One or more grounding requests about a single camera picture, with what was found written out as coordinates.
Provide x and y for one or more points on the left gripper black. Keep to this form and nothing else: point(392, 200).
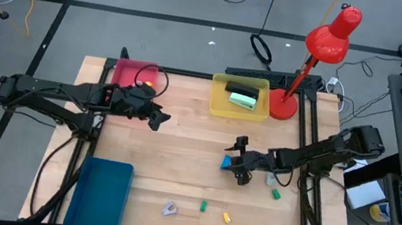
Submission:
point(130, 104)

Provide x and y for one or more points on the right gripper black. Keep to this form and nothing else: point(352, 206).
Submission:
point(257, 161)

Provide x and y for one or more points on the blue tape roll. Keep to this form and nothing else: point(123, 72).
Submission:
point(226, 163)

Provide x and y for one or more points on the green mini stapler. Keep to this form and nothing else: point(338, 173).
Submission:
point(203, 206)
point(276, 194)

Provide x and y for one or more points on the light green stapler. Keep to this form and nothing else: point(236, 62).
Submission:
point(242, 101)

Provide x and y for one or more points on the black stapler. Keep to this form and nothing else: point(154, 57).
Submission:
point(242, 89)

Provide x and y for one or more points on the purple staple remover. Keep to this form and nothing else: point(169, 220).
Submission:
point(169, 209)

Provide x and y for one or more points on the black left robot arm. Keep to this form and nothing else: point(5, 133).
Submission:
point(49, 87)

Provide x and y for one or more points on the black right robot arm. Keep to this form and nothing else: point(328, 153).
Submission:
point(339, 147)

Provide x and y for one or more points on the pink plastic bin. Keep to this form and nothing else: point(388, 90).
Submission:
point(127, 71)

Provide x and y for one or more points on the yellow plastic bin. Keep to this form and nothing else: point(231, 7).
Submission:
point(217, 107)

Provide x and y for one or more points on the blue plastic bin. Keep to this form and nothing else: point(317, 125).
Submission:
point(98, 197)

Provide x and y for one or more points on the white power adapter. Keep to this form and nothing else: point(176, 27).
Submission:
point(332, 82)

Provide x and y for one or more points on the white box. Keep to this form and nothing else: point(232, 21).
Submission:
point(364, 194)

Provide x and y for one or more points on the yellow blue round object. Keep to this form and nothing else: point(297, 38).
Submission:
point(378, 213)

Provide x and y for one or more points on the red desk lamp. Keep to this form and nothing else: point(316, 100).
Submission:
point(329, 42)

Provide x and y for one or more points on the black aluminium frame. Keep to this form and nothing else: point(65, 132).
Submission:
point(191, 73)

